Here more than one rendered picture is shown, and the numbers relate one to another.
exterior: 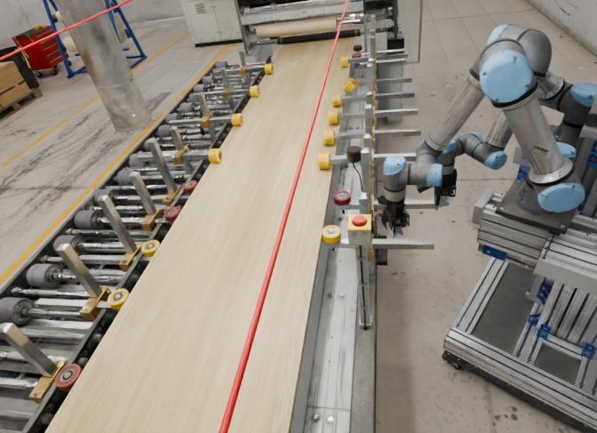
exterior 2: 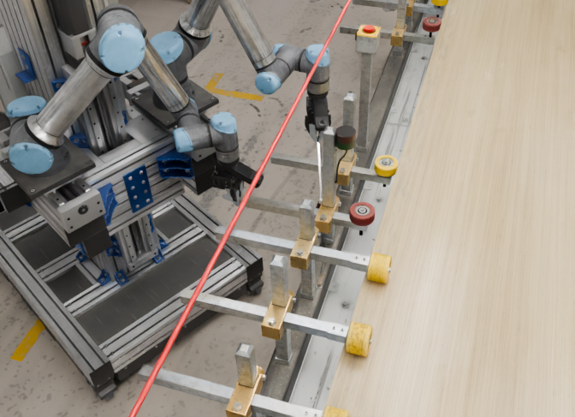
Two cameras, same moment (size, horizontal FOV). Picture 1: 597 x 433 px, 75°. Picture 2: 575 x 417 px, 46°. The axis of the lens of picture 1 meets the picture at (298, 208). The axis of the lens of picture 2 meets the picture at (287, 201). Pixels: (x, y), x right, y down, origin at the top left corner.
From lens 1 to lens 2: 3.02 m
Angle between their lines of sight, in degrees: 99
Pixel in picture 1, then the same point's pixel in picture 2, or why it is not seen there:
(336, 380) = (396, 139)
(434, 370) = not seen: hidden behind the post
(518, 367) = (209, 223)
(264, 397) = (452, 60)
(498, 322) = (192, 267)
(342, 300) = (379, 196)
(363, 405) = (378, 104)
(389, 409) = not seen: hidden behind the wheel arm
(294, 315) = (431, 98)
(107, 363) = not seen: outside the picture
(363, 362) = (371, 124)
